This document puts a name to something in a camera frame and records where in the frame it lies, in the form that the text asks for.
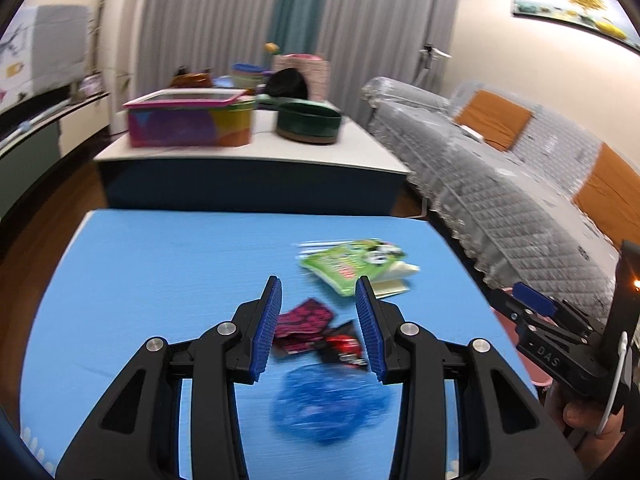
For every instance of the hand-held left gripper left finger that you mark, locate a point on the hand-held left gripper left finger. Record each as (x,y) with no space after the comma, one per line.
(265,330)

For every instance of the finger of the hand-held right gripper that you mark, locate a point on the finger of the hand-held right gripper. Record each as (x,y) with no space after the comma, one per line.
(535,297)
(510,306)

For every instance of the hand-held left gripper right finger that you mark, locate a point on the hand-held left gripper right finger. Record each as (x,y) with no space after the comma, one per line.
(367,330)

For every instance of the red snack wrapper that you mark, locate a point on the red snack wrapper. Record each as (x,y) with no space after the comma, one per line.
(342,347)

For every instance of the pink black snack wrapper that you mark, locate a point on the pink black snack wrapper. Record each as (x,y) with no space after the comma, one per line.
(302,322)

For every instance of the pale yellow packet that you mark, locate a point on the pale yellow packet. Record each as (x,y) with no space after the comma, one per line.
(395,282)

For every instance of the green snack packet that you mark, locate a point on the green snack packet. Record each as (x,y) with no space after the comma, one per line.
(345,265)

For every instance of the blue plastic bag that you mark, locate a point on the blue plastic bag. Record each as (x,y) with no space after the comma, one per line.
(325,405)

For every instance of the person's right hand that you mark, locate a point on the person's right hand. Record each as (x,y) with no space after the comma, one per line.
(582,412)

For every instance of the blue printed table mat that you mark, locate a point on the blue printed table mat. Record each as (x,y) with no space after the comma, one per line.
(175,270)

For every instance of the grey quilted sofa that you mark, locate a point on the grey quilted sofa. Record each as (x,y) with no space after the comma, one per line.
(500,185)

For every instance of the orange cushion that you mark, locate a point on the orange cushion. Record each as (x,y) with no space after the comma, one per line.
(612,200)
(492,120)

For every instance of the white top coffee table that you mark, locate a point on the white top coffee table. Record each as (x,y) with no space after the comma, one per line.
(250,180)

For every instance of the dark green round basin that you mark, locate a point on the dark green round basin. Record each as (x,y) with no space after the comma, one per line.
(310,122)

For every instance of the colourful rectangular box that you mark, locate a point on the colourful rectangular box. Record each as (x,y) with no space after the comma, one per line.
(190,122)

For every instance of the light green flat item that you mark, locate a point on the light green flat item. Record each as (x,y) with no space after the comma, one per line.
(267,102)

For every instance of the black hat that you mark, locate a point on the black hat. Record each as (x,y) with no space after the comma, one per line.
(286,85)

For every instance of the stack of coloured bowls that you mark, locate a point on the stack of coloured bowls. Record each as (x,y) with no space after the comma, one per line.
(248,77)

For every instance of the white floor stand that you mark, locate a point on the white floor stand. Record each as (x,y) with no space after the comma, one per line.
(430,57)

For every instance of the brown toy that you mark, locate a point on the brown toy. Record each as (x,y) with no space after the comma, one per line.
(191,79)

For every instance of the pink woven basket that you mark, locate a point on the pink woven basket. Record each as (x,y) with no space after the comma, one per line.
(315,72)

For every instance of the television cabinet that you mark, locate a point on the television cabinet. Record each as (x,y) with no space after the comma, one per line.
(45,160)

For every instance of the yellow round object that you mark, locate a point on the yellow round object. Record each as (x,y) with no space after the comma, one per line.
(271,48)

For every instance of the grey curtain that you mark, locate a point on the grey curtain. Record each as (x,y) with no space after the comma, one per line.
(205,25)
(390,25)

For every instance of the black television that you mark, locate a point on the black television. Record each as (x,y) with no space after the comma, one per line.
(25,120)

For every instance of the teal curtain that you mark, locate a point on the teal curtain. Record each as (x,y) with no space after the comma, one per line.
(300,5)

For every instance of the grey cloth television cover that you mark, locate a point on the grey cloth television cover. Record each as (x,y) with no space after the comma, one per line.
(50,50)

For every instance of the framed wall picture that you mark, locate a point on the framed wall picture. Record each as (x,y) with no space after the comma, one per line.
(575,7)

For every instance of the small photo frame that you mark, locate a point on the small photo frame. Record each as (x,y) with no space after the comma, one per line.
(91,85)

